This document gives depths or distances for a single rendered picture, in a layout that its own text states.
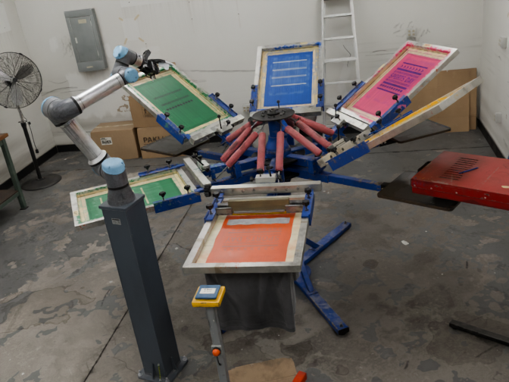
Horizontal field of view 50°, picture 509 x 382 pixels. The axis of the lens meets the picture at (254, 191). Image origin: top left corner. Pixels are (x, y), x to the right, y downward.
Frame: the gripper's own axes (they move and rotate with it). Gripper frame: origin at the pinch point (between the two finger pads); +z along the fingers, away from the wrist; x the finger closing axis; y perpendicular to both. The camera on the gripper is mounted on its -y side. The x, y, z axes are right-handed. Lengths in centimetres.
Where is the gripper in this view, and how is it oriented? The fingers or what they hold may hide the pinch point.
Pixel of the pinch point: (164, 70)
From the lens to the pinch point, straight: 331.1
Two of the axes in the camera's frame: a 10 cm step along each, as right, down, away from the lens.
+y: 2.4, 8.9, -3.9
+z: 6.0, 1.8, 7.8
